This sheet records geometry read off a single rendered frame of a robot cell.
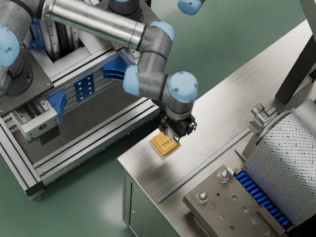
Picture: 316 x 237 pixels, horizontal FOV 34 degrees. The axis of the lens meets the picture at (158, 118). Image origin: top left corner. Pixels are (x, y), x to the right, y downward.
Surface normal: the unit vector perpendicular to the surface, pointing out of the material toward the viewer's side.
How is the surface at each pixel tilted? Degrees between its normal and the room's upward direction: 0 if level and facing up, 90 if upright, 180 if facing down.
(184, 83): 1
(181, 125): 90
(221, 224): 0
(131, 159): 0
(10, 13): 24
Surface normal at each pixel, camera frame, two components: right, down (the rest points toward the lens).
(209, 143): 0.07, -0.40
